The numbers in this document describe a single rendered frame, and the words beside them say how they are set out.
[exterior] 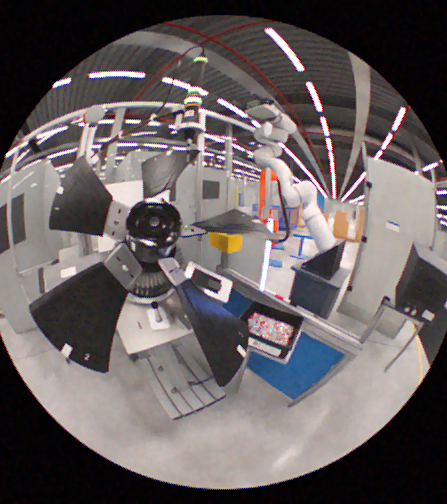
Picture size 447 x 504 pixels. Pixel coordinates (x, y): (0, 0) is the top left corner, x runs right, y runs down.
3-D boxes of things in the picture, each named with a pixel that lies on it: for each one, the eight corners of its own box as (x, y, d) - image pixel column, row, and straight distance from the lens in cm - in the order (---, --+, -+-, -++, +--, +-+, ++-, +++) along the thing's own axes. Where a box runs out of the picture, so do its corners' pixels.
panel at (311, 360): (220, 343, 142) (221, 279, 97) (221, 342, 143) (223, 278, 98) (292, 401, 127) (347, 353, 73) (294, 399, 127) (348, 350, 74)
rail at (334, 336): (216, 277, 99) (216, 265, 96) (221, 275, 101) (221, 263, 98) (353, 358, 73) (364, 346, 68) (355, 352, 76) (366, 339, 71)
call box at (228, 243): (209, 248, 92) (209, 230, 89) (223, 245, 97) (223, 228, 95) (227, 256, 80) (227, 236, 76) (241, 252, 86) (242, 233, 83)
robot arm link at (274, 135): (254, 145, 100) (271, 138, 71) (258, 123, 104) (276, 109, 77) (268, 149, 102) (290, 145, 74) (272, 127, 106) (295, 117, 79)
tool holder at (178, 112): (163, 132, 43) (168, 105, 48) (178, 139, 48) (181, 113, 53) (196, 124, 38) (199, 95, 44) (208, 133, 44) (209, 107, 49)
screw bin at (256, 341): (229, 337, 58) (230, 324, 53) (251, 312, 69) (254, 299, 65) (285, 361, 55) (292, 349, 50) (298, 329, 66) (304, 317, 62)
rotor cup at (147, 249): (114, 238, 44) (108, 207, 33) (157, 216, 48) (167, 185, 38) (141, 285, 39) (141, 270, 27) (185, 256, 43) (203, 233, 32)
